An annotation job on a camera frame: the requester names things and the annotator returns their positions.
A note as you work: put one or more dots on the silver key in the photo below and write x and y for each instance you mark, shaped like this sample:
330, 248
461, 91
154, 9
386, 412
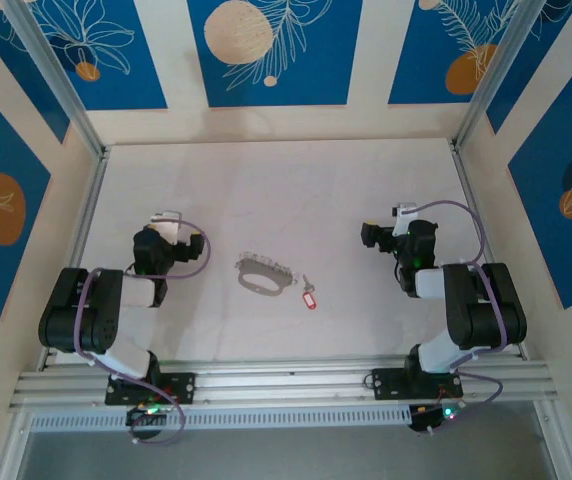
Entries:
308, 284

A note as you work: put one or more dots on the grey key holder with rings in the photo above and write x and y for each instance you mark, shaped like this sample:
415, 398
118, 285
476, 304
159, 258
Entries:
287, 285

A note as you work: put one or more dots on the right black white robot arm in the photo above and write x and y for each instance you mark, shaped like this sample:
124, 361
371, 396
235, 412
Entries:
466, 310

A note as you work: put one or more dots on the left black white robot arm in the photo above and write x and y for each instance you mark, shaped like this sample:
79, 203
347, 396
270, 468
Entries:
101, 320

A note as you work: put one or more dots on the left controller board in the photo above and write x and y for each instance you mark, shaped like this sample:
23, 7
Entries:
138, 417

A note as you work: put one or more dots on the controller board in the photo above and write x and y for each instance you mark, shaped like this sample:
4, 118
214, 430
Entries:
138, 417
423, 420

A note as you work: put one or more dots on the right controller board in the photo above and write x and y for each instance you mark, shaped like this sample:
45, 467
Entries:
423, 420

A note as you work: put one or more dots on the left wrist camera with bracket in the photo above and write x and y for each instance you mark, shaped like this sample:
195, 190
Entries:
166, 227

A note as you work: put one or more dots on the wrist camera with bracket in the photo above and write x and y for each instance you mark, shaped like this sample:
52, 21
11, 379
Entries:
166, 227
403, 220

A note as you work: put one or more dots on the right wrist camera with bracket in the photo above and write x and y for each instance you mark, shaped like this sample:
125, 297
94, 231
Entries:
403, 220

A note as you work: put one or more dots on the left aluminium side rail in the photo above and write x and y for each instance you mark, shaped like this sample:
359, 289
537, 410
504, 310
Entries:
91, 200

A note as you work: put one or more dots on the aluminium side rail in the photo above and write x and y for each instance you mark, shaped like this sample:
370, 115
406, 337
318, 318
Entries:
466, 175
91, 200

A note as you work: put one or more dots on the right aluminium side rail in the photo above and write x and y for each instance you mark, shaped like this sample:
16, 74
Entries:
466, 175

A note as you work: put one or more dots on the left black mount plate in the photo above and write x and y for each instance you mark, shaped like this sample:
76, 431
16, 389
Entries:
186, 387

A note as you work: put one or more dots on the black mount plate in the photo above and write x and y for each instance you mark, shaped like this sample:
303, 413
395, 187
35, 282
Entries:
186, 387
383, 385

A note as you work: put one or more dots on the right black mount plate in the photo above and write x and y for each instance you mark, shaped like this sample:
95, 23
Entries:
383, 385

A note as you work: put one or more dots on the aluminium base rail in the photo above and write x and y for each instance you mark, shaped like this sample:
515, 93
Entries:
286, 385

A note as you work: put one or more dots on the right aluminium corner post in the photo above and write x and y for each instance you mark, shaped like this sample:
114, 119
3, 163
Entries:
501, 75

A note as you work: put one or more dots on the aluminium corner post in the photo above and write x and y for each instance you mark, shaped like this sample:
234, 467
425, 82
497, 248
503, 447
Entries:
501, 75
57, 75

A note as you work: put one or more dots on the left aluminium corner post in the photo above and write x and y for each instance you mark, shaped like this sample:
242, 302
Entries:
57, 75

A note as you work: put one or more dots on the aluminium frame leg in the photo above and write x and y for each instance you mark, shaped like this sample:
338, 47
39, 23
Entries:
560, 450
14, 450

